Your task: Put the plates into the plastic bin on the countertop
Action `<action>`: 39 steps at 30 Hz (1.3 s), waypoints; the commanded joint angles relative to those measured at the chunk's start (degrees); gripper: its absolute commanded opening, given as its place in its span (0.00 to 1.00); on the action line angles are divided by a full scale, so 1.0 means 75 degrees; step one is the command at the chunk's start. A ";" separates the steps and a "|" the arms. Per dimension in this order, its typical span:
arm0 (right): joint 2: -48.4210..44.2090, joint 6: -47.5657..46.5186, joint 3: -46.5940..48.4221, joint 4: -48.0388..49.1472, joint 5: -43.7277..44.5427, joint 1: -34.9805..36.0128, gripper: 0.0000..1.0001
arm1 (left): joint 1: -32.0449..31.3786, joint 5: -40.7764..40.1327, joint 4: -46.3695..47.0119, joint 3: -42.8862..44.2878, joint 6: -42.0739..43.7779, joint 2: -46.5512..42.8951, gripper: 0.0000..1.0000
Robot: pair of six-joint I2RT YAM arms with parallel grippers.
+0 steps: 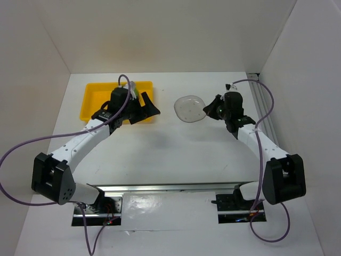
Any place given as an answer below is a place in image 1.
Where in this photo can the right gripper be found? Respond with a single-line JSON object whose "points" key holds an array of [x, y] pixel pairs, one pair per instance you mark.
{"points": [[210, 110]]}

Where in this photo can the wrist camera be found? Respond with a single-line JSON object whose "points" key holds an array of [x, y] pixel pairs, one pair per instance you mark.
{"points": [[230, 87], [129, 86]]}

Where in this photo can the clear plate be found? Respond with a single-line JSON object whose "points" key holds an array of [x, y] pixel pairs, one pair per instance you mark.
{"points": [[189, 108]]}

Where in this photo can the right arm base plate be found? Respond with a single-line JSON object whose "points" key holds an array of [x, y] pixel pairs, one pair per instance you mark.
{"points": [[231, 209]]}

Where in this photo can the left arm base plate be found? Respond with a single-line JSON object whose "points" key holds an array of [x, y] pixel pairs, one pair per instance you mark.
{"points": [[109, 213]]}

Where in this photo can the aluminium rail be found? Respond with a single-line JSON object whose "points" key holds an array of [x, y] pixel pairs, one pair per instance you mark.
{"points": [[175, 187], [261, 98]]}

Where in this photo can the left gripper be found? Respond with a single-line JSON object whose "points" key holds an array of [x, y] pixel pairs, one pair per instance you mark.
{"points": [[145, 112]]}

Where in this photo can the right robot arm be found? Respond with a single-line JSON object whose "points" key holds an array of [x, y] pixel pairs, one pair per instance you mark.
{"points": [[282, 178]]}

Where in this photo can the aluminium rail right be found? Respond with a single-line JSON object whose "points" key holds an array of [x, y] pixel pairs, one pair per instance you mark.
{"points": [[261, 98]]}

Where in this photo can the aluminium rail front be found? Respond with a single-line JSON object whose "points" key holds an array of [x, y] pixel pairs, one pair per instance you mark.
{"points": [[175, 187]]}

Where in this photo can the yellow plastic bin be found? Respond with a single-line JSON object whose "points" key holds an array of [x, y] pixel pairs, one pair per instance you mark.
{"points": [[96, 94]]}

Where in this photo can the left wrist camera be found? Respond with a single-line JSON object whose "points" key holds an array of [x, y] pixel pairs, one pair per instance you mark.
{"points": [[129, 86]]}

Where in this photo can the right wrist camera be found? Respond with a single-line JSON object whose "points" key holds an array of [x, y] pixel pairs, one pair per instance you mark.
{"points": [[230, 87]]}

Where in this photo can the green plate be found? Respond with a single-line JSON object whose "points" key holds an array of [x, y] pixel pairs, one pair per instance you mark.
{"points": [[135, 93]]}

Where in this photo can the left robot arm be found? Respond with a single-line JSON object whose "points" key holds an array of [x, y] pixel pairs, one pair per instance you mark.
{"points": [[53, 173]]}

